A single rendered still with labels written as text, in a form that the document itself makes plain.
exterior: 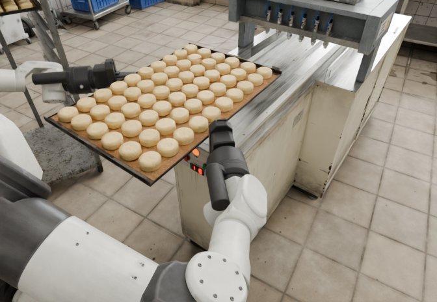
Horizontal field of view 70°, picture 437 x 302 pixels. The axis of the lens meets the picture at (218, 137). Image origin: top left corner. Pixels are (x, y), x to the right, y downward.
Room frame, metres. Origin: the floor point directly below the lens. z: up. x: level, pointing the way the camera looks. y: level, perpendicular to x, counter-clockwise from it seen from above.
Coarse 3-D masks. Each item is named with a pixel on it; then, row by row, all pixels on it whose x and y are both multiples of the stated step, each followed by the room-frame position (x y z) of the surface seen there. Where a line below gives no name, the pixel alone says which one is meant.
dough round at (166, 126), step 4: (160, 120) 0.64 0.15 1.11; (164, 120) 0.64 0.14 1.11; (168, 120) 0.64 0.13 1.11; (172, 120) 0.64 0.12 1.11; (156, 124) 0.62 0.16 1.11; (160, 124) 0.62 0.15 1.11; (164, 124) 0.62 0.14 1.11; (168, 124) 0.62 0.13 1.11; (172, 124) 0.62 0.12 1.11; (156, 128) 0.62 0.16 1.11; (160, 128) 0.61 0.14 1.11; (164, 128) 0.61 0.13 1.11; (168, 128) 0.61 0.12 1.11; (172, 128) 0.61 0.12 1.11; (160, 132) 0.61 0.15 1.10; (164, 132) 0.60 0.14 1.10; (168, 132) 0.61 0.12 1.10; (172, 132) 0.61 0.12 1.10
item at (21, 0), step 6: (0, 0) 1.62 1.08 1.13; (6, 0) 1.55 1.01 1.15; (12, 0) 1.55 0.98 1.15; (18, 0) 1.56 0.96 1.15; (24, 0) 1.55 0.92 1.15; (30, 0) 1.62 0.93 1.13; (0, 6) 1.47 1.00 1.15; (6, 6) 1.47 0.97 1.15; (12, 6) 1.46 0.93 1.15; (18, 6) 1.52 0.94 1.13; (24, 6) 1.47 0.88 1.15; (30, 6) 1.48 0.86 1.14
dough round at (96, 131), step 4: (92, 124) 0.62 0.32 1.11; (96, 124) 0.62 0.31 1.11; (100, 124) 0.62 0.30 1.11; (104, 124) 0.62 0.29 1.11; (88, 128) 0.61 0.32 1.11; (92, 128) 0.61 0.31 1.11; (96, 128) 0.61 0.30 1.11; (100, 128) 0.61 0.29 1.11; (104, 128) 0.61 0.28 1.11; (88, 132) 0.59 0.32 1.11; (92, 132) 0.59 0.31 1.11; (96, 132) 0.59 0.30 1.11; (100, 132) 0.59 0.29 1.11; (104, 132) 0.60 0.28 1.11; (108, 132) 0.61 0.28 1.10; (88, 136) 0.59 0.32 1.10; (92, 136) 0.59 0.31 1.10; (96, 136) 0.59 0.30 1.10; (100, 136) 0.59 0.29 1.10
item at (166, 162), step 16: (240, 64) 0.99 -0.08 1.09; (272, 80) 0.88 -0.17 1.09; (224, 96) 0.79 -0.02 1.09; (80, 112) 0.71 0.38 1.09; (112, 112) 0.71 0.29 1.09; (224, 112) 0.71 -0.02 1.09; (144, 128) 0.63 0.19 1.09; (176, 128) 0.63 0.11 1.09; (208, 128) 0.63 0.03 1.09; (96, 144) 0.57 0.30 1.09; (192, 144) 0.57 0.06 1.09; (176, 160) 0.51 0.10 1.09
